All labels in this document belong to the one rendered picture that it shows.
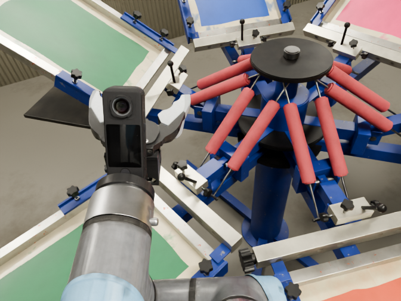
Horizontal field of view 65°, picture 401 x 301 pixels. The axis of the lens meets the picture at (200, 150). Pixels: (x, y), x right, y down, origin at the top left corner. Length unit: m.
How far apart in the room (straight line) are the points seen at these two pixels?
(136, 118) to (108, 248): 0.15
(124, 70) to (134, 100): 1.22
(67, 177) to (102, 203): 2.52
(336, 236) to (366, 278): 0.16
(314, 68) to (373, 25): 0.78
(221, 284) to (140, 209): 0.13
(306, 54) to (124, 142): 1.04
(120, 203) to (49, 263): 0.93
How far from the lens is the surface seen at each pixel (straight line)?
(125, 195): 0.35
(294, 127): 1.18
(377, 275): 1.18
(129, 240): 0.33
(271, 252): 1.03
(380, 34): 1.94
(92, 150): 2.98
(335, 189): 1.21
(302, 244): 1.06
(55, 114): 1.85
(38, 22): 1.68
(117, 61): 1.61
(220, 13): 2.00
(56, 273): 1.23
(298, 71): 1.22
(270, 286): 0.40
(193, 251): 1.12
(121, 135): 0.38
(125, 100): 0.37
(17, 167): 3.18
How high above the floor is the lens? 1.96
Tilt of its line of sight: 46 degrees down
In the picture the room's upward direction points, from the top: 6 degrees counter-clockwise
